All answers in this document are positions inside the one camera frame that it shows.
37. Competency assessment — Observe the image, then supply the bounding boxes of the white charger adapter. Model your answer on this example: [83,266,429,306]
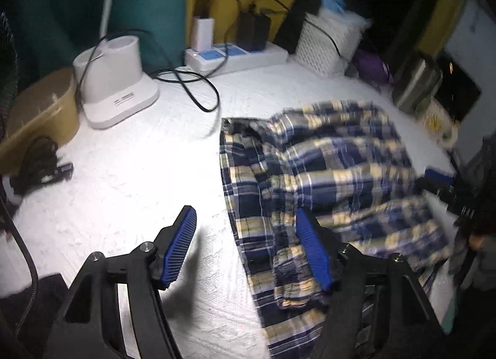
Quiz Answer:
[191,17,215,52]

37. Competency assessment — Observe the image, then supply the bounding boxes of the black coiled cable bundle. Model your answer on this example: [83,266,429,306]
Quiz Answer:
[9,136,75,195]

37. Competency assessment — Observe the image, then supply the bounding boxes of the steel thermos bottle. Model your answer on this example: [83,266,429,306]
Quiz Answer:
[392,51,443,115]

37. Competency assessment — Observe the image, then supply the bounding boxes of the blue yellow plaid pants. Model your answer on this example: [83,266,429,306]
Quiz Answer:
[219,101,450,358]

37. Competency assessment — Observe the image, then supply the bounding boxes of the black garment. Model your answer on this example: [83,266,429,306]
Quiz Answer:
[1,274,68,358]

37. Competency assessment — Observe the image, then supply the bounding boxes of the black lamp power cable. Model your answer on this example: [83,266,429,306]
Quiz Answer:
[75,29,221,114]

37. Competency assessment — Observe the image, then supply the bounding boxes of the black charger adapter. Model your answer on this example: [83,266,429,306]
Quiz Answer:
[236,3,272,52]

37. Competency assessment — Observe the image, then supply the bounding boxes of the tan plastic box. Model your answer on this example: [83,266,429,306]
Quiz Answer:
[1,68,80,174]

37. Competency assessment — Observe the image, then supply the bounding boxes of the white power strip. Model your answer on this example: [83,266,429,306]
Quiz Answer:
[184,42,288,77]

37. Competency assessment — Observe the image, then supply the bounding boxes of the white perforated basket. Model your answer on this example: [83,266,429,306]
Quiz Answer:
[294,12,371,78]

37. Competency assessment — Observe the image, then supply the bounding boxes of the white lamp base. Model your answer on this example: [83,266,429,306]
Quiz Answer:
[72,35,160,129]

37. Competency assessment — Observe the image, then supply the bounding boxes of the purple cloth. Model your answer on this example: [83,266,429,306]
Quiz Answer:
[352,50,393,85]

